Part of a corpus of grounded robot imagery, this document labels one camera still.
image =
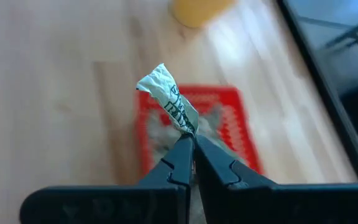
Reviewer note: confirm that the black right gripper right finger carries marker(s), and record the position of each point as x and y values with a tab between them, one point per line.
216	174

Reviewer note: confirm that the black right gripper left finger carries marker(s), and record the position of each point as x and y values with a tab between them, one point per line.
179	168

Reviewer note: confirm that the packets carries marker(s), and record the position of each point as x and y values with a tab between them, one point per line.
162	137

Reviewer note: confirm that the green stevia sweetener packet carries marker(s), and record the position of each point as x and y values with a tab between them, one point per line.
211	124

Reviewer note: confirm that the white candy packet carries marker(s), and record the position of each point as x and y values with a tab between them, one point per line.
166	90

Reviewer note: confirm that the red slotted plastic basket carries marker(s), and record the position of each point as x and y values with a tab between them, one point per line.
241	130

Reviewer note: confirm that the orange translucent plastic cup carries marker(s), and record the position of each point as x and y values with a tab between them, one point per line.
197	12

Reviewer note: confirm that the black aluminium table frame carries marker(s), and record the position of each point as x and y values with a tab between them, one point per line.
326	93

